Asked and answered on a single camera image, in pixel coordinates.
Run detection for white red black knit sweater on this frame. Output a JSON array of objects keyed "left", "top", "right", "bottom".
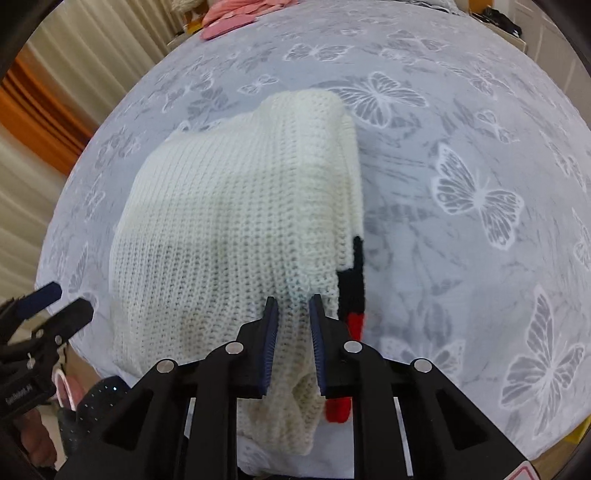
[{"left": 109, "top": 89, "right": 363, "bottom": 455}]

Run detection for black sparkly clothing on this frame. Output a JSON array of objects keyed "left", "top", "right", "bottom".
[{"left": 57, "top": 376, "right": 130, "bottom": 458}]

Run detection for pink clothes pile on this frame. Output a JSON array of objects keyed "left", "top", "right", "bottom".
[{"left": 200, "top": 0, "right": 297, "bottom": 41}]

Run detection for person left hand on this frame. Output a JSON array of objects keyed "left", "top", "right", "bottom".
[{"left": 18, "top": 409, "right": 57, "bottom": 467}]

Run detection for pink white round object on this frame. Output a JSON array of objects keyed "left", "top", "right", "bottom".
[{"left": 52, "top": 367, "right": 86, "bottom": 411}]

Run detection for orange curtain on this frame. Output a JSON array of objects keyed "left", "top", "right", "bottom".
[{"left": 1, "top": 58, "right": 93, "bottom": 175}]

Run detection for beige striped curtain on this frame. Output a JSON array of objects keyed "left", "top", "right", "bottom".
[{"left": 1, "top": 1, "right": 181, "bottom": 298}]

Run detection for grey butterfly bed cover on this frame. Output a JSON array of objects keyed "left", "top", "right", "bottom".
[{"left": 36, "top": 1, "right": 590, "bottom": 476}]

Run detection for black items on nightstand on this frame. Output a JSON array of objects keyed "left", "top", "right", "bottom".
[{"left": 471, "top": 6, "right": 522, "bottom": 38}]

